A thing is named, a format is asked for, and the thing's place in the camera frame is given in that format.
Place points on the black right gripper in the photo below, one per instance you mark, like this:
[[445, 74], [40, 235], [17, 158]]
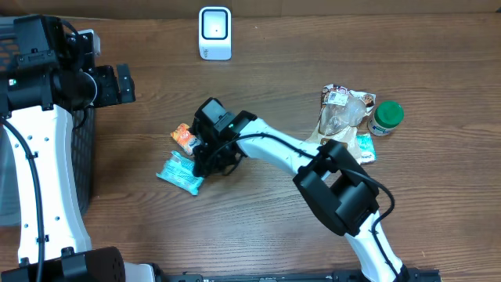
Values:
[[210, 165]]

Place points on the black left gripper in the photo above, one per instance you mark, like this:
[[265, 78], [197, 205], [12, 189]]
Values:
[[113, 94]]

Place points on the orange snack packet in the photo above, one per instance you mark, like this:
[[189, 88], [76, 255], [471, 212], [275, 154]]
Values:
[[184, 138]]

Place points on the teal white snack packet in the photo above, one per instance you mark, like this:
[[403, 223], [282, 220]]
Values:
[[178, 170]]

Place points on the brown pastry bag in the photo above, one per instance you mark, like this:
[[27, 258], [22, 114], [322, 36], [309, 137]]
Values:
[[342, 110]]

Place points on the green white tissue pack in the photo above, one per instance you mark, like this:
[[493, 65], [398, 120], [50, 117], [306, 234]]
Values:
[[368, 153]]

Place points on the green lid jar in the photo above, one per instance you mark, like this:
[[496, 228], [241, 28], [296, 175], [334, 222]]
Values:
[[384, 120]]

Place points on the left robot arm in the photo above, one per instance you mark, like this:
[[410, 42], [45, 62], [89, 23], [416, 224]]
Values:
[[51, 74]]

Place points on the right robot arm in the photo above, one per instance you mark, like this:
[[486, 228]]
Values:
[[339, 192]]

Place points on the grey plastic basket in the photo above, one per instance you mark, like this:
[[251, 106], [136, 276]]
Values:
[[82, 144]]

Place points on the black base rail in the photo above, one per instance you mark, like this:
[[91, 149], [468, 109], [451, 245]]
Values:
[[352, 275]]

